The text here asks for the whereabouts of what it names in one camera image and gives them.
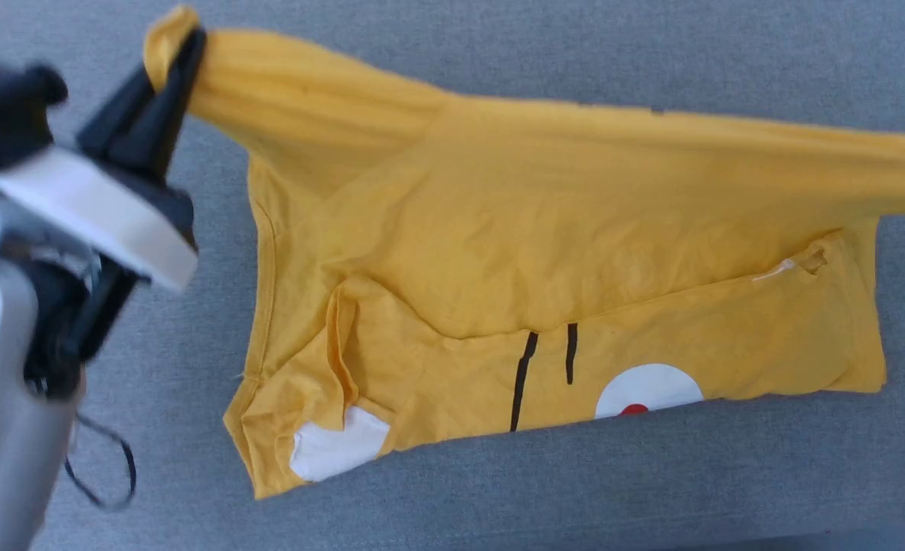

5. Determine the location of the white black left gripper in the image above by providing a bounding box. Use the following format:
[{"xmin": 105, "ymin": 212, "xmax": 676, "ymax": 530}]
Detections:
[{"xmin": 0, "ymin": 28, "xmax": 208, "ymax": 400}]

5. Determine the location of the yellow cartoon cat t-shirt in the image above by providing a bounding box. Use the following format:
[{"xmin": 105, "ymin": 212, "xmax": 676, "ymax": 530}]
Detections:
[{"xmin": 143, "ymin": 4, "xmax": 905, "ymax": 500}]

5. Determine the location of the thin black cable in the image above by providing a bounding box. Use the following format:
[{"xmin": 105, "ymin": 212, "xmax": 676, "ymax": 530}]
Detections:
[{"xmin": 64, "ymin": 413, "xmax": 139, "ymax": 512}]

